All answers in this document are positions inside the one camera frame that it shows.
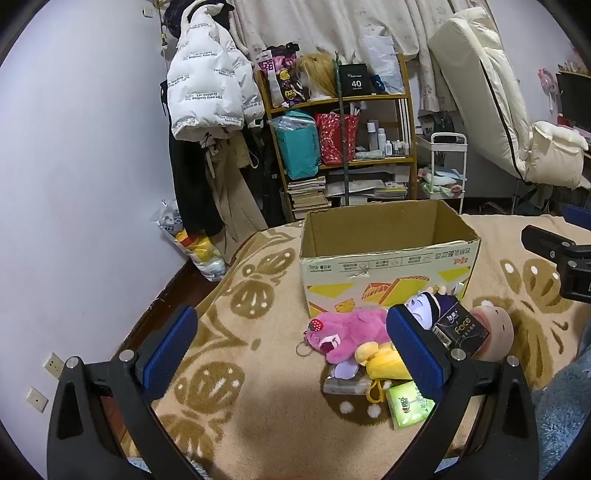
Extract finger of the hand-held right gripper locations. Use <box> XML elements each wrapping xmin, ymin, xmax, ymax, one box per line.
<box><xmin>521</xmin><ymin>224</ymin><xmax>591</xmax><ymax>304</ymax></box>
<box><xmin>562</xmin><ymin>204</ymin><xmax>591</xmax><ymax>228</ymax></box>

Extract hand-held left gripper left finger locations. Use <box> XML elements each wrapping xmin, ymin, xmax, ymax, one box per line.
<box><xmin>46</xmin><ymin>305</ymin><xmax>204</xmax><ymax>480</ymax></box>

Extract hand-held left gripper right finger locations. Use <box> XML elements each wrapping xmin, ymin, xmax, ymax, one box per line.
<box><xmin>385</xmin><ymin>304</ymin><xmax>539</xmax><ymax>480</ymax></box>

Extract yellow plush toy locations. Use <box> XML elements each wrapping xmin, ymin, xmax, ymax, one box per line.
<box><xmin>355</xmin><ymin>340</ymin><xmax>414</xmax><ymax>404</ymax></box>

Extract green tissue pack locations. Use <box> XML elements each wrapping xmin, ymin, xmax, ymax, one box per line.
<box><xmin>385</xmin><ymin>381</ymin><xmax>437</xmax><ymax>430</ymax></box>

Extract pink bear plush toy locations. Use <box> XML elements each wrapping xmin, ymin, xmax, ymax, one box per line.
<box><xmin>304</xmin><ymin>308</ymin><xmax>393</xmax><ymax>380</ymax></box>

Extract pale pink face plush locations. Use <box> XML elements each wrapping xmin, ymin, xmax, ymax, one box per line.
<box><xmin>471</xmin><ymin>300</ymin><xmax>515</xmax><ymax>361</ymax></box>

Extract printed cardboard box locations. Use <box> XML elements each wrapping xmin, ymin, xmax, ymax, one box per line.
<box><xmin>299</xmin><ymin>199</ymin><xmax>482</xmax><ymax>319</ymax></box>

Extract purple haired doll plush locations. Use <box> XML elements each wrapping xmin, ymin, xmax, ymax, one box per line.
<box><xmin>404</xmin><ymin>285</ymin><xmax>462</xmax><ymax>333</ymax></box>

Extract black tissue pack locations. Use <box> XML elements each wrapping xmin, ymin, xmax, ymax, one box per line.
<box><xmin>431</xmin><ymin>302</ymin><xmax>491</xmax><ymax>358</ymax></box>

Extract clear plastic tissue pack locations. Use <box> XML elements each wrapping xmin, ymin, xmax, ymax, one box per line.
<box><xmin>323</xmin><ymin>374</ymin><xmax>372</xmax><ymax>397</ymax></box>

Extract plastic bag of toys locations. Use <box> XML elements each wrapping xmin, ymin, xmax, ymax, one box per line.
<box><xmin>154</xmin><ymin>199</ymin><xmax>228</xmax><ymax>282</ymax></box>

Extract dark screen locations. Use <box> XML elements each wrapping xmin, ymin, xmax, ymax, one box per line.
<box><xmin>556</xmin><ymin>69</ymin><xmax>591</xmax><ymax>130</ymax></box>

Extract pink desk fan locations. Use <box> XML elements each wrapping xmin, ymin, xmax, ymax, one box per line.
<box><xmin>536</xmin><ymin>67</ymin><xmax>561</xmax><ymax>100</ymax></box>

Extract white trolley cart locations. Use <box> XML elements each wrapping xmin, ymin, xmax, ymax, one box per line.
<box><xmin>416</xmin><ymin>131</ymin><xmax>468</xmax><ymax>213</ymax></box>

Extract beige hanging trousers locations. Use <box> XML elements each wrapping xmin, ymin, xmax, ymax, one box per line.
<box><xmin>203</xmin><ymin>136</ymin><xmax>269</xmax><ymax>266</ymax></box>

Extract blue fluffy cloth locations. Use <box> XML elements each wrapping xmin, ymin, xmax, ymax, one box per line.
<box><xmin>531</xmin><ymin>344</ymin><xmax>591</xmax><ymax>480</ymax></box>

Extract black hanging garment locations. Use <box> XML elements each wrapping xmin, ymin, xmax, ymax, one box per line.
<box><xmin>168</xmin><ymin>134</ymin><xmax>225</xmax><ymax>236</ymax></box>

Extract white folding mattress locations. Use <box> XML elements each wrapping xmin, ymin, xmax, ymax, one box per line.
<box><xmin>427</xmin><ymin>7</ymin><xmax>589</xmax><ymax>190</ymax></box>

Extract pile of papers and booklets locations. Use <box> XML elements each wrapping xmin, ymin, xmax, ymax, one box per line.
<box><xmin>325</xmin><ymin>166</ymin><xmax>411</xmax><ymax>206</ymax></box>

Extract row of cosmetic bottles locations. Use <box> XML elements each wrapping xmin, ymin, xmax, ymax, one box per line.
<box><xmin>367</xmin><ymin>120</ymin><xmax>411</xmax><ymax>158</ymax></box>

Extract stack of old books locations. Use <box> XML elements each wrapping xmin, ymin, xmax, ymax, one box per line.
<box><xmin>286</xmin><ymin>176</ymin><xmax>331</xmax><ymax>220</ymax></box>

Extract green pole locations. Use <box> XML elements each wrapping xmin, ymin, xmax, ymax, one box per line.
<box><xmin>333</xmin><ymin>52</ymin><xmax>352</xmax><ymax>208</ymax></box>

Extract red gift bag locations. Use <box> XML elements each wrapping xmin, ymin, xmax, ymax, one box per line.
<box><xmin>315</xmin><ymin>112</ymin><xmax>361</xmax><ymax>166</ymax></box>

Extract wooden shelf unit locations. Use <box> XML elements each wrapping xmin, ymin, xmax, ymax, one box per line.
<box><xmin>256</xmin><ymin>53</ymin><xmax>419</xmax><ymax>222</ymax></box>

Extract teal paper bag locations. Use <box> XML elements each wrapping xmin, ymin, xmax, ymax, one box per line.
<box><xmin>272</xmin><ymin>111</ymin><xmax>322</xmax><ymax>181</ymax></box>

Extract white plastic bag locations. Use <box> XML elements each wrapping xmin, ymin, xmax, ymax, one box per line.
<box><xmin>360</xmin><ymin>34</ymin><xmax>407</xmax><ymax>95</ymax></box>

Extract black marker box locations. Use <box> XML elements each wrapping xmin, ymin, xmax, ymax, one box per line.
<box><xmin>338</xmin><ymin>64</ymin><xmax>375</xmax><ymax>95</ymax></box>

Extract clear plastic bag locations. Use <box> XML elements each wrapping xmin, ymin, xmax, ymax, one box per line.
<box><xmin>267</xmin><ymin>113</ymin><xmax>317</xmax><ymax>134</ymax></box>

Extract white puffer jacket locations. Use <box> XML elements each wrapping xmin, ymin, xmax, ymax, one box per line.
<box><xmin>166</xmin><ymin>2</ymin><xmax>266</xmax><ymax>141</ymax></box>

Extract blonde wig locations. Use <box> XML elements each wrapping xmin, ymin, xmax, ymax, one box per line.
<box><xmin>295</xmin><ymin>53</ymin><xmax>340</xmax><ymax>100</ymax></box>

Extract cartoon printed bag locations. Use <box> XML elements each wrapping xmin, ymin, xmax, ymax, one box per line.
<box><xmin>259</xmin><ymin>44</ymin><xmax>308</xmax><ymax>107</ymax></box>

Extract floral curtain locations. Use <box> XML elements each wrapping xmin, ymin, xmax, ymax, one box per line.
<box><xmin>231</xmin><ymin>0</ymin><xmax>467</xmax><ymax>114</ymax></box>

